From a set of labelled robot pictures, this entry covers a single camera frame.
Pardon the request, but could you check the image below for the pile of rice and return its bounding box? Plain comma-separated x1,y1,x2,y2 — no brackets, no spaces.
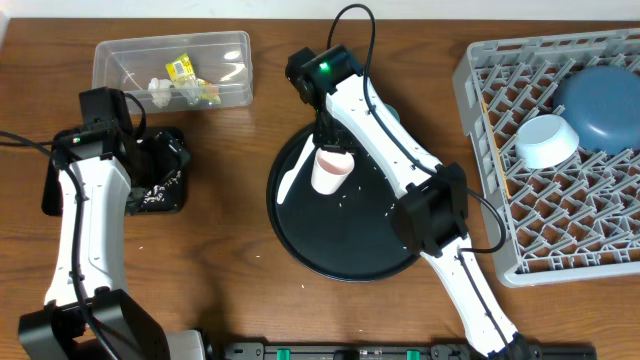
142,171,183,205

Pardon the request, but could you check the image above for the grey dishwasher rack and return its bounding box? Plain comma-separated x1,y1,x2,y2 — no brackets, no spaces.
452,28,639,287

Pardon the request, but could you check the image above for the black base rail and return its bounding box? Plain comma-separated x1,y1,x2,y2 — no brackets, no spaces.
216,342,598,360

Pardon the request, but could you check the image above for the black rectangular waste tray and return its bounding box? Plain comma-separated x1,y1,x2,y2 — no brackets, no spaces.
41,127,190,217

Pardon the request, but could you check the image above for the light blue small bowl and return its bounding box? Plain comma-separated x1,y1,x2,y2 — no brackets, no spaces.
515,114,579,169

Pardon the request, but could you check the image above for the clear plastic bin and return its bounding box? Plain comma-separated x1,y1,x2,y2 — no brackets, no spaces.
92,31,253,114

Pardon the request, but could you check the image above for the pink cup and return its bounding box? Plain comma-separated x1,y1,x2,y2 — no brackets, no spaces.
311,149,355,195

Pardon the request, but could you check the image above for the yellow snack wrapper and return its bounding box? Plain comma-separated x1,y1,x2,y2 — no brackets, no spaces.
165,53,221,105

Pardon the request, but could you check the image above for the white plastic spoon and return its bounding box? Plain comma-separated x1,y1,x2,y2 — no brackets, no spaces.
276,145,316,205

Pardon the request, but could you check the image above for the white tissue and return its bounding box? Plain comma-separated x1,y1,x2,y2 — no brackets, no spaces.
148,78,173,108

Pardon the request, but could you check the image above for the light blue cup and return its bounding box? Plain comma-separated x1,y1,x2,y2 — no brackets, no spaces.
385,104,400,123

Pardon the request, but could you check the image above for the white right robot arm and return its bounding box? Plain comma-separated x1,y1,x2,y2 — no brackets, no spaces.
285,45,530,359

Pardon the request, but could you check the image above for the wooden chopstick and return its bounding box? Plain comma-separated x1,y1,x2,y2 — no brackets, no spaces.
480,100,511,200

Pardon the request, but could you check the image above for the large dark blue bowl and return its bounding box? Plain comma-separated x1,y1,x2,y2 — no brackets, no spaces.
553,66,639,155

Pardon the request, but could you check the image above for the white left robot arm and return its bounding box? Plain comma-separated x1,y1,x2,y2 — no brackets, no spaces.
18,87,214,359

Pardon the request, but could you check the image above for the round black serving tray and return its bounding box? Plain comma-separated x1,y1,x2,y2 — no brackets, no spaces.
266,124,419,282

